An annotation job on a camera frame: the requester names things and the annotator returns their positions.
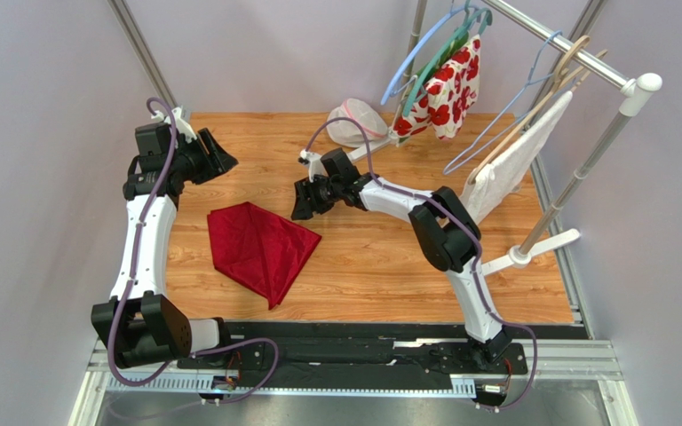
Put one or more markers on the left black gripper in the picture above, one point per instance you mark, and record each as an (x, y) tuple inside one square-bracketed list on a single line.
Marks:
[(217, 161)]

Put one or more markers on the white metal clothes rack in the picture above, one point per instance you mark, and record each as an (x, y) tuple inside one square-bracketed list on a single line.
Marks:
[(606, 160)]

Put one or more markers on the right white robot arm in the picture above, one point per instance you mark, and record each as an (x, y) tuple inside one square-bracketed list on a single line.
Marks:
[(446, 233)]

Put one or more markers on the red floral cloth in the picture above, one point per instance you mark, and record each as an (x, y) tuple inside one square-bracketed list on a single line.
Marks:
[(444, 100)]

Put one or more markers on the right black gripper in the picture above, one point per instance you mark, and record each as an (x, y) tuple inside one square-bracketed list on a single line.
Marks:
[(310, 197)]

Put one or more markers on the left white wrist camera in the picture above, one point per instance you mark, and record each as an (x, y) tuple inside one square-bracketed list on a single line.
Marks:
[(183, 127)]

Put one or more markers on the white mesh laundry bag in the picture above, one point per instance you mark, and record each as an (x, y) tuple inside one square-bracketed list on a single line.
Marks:
[(354, 119)]

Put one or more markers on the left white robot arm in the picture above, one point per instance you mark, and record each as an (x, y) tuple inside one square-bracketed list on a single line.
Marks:
[(139, 323)]

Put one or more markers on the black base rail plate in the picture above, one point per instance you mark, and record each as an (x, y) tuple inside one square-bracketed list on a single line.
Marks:
[(363, 356)]

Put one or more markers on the teal hanger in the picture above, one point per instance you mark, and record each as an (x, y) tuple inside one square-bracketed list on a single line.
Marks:
[(473, 15)]

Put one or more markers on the light blue hanger left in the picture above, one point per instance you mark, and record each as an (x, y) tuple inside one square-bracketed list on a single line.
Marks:
[(417, 31)]

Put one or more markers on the dark red cloth napkin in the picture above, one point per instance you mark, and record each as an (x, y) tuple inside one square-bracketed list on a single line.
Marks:
[(259, 249)]

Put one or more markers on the white towel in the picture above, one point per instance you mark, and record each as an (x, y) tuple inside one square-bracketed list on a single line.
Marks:
[(503, 174)]

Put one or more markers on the wooden hanger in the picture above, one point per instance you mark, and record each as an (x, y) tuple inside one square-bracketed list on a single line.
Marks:
[(563, 79)]

